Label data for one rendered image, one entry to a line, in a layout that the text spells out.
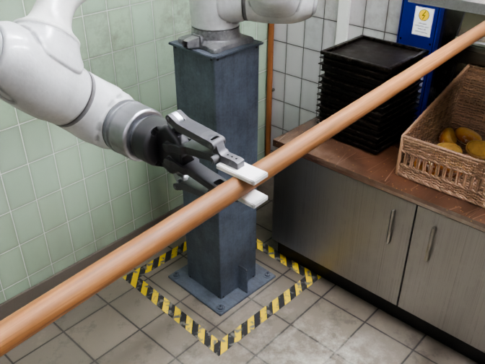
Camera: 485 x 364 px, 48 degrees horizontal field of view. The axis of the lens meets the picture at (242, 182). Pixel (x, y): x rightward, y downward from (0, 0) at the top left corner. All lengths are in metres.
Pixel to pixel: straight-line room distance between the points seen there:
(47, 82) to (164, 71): 1.47
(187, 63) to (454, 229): 1.00
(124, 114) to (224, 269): 1.34
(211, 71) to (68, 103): 0.91
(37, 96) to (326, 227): 1.49
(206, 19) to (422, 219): 0.94
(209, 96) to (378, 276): 0.91
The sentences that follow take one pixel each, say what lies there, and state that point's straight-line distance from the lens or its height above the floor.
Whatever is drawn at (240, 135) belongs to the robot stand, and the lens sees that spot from 1.89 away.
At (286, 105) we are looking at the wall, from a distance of 2.77.
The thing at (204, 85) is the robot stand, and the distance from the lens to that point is 1.77.
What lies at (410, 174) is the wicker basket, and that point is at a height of 0.60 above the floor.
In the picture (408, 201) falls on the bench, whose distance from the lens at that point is 1.88.
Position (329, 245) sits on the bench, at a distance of 2.17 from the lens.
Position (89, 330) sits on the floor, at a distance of 2.19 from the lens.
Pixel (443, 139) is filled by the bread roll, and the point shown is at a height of 0.63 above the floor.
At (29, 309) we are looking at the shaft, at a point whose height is 1.14.
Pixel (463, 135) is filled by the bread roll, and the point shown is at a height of 0.64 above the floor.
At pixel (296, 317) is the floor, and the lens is 2.17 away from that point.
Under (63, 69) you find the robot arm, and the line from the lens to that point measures 0.85.
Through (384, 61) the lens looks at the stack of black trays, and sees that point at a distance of 2.03.
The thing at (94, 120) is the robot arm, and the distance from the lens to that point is 0.90.
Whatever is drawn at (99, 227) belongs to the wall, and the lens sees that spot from 2.34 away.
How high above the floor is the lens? 1.54
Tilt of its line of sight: 31 degrees down
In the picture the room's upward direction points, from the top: straight up
